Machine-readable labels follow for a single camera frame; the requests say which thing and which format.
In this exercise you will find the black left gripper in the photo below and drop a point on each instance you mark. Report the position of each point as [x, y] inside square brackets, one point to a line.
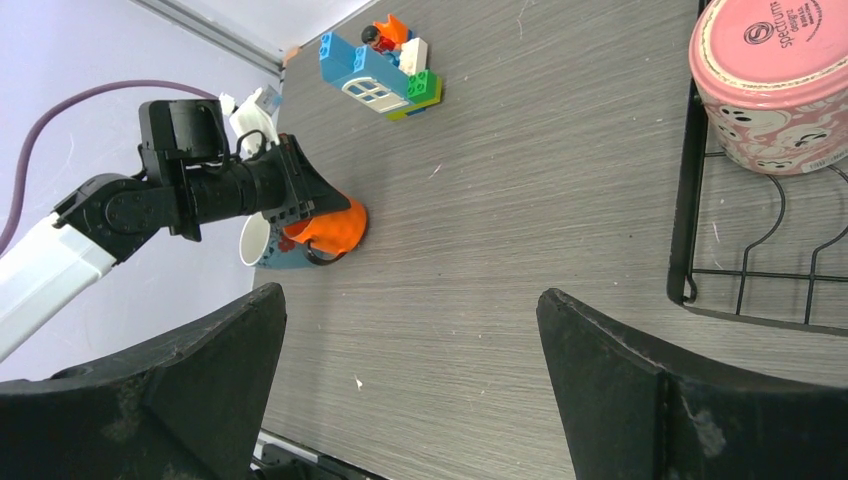
[185, 151]

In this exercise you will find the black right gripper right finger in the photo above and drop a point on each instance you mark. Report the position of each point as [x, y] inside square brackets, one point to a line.
[634, 406]

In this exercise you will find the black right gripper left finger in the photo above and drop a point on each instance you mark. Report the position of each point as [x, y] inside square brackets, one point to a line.
[187, 404]

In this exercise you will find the orange mug black handle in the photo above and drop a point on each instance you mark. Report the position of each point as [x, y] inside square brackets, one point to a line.
[328, 238]

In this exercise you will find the blue floral mug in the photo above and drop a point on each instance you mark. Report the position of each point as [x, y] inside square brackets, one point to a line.
[263, 245]

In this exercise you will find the pink patterned mug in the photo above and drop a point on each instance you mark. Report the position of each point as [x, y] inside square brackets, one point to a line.
[772, 76]

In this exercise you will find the toy brick house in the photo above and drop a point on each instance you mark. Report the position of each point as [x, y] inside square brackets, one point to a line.
[388, 72]

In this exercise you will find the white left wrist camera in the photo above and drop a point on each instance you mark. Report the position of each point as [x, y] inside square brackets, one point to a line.
[252, 119]

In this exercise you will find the black wire dish rack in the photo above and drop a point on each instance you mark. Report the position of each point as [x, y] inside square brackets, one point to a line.
[757, 248]

